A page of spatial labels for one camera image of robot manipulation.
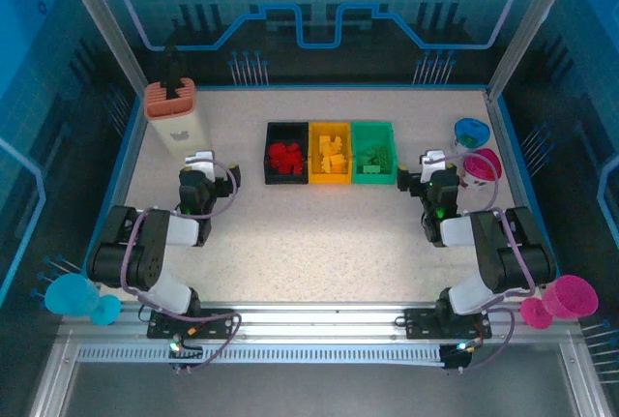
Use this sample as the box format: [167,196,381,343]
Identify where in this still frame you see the green plastic bin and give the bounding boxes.
[350,120,398,186]

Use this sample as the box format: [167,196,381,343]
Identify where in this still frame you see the black plastic bin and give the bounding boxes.
[264,120,310,186]

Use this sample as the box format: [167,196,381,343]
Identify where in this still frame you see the yellow plastic bin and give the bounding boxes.
[308,120,353,186]

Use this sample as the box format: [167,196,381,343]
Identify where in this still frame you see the magenta cup on table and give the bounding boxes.
[457,148,503,192]

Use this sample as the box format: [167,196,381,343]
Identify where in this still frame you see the beige knife block salmon top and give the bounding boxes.
[143,77,213,163]

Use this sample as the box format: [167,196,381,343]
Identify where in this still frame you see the blue cup on table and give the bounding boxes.
[452,117,490,162]

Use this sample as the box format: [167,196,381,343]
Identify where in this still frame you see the cyan plastic goblet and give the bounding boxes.
[44,274,122,326]

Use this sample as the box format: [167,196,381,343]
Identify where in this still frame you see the black controller box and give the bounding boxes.
[439,343,473,373]
[166,343,204,373]

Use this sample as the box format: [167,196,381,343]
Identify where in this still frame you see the magenta plastic goblet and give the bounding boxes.
[519,274,600,330]

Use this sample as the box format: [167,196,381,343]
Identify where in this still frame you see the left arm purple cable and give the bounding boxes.
[120,158,243,372]

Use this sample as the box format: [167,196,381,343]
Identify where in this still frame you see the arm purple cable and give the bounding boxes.
[423,153,538,374]
[120,158,243,372]

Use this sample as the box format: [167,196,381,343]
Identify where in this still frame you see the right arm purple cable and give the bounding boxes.
[423,153,538,374]

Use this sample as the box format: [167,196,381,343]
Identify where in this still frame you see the blue edged side rail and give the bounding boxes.
[485,90,562,290]
[80,90,150,290]

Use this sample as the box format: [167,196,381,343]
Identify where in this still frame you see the black knife handle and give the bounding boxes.
[163,46,186,101]

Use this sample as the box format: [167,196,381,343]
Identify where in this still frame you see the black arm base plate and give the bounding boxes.
[147,307,237,341]
[403,308,493,340]

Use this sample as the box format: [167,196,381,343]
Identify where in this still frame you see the aluminium front rail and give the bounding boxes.
[60,300,581,346]

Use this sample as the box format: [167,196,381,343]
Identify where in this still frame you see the slotted white cable duct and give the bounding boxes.
[76,343,449,366]

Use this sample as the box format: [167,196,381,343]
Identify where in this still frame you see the aluminium frame post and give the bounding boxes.
[51,0,150,97]
[486,0,585,99]

